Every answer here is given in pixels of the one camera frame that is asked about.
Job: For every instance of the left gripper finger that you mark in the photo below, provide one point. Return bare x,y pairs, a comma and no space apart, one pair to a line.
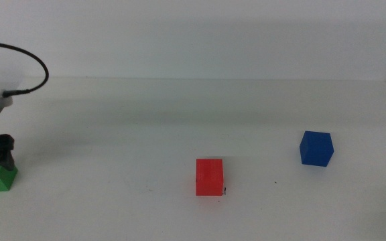
5,152

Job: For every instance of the red cube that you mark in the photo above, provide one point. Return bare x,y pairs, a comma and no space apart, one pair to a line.
209,178

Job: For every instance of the blue cube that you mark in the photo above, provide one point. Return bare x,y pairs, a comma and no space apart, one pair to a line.
315,150

